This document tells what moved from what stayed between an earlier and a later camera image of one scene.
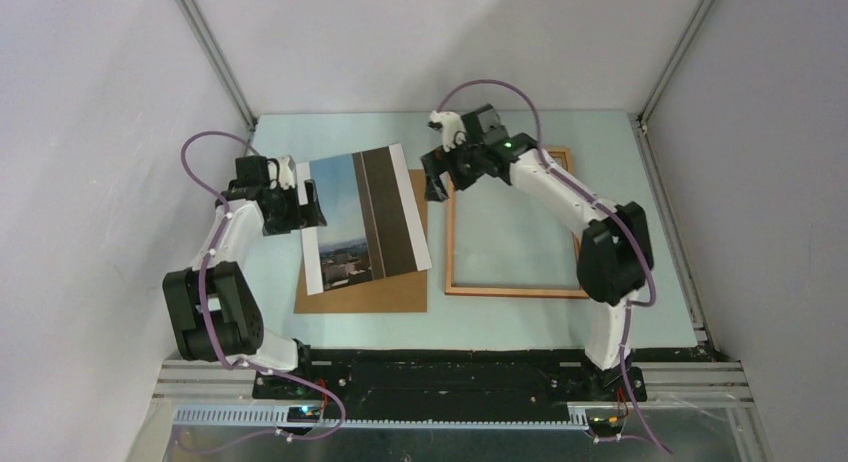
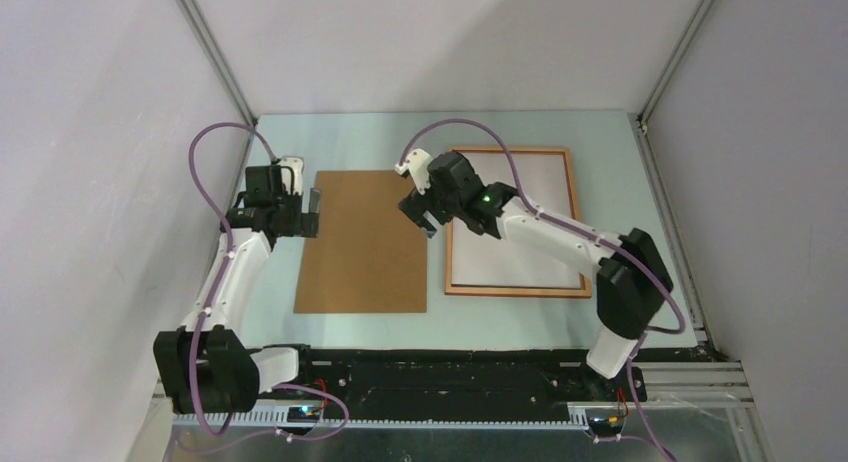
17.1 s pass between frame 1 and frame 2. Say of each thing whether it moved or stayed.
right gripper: moved
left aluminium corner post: stayed
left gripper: stayed
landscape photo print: moved
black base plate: stayed
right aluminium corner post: stayed
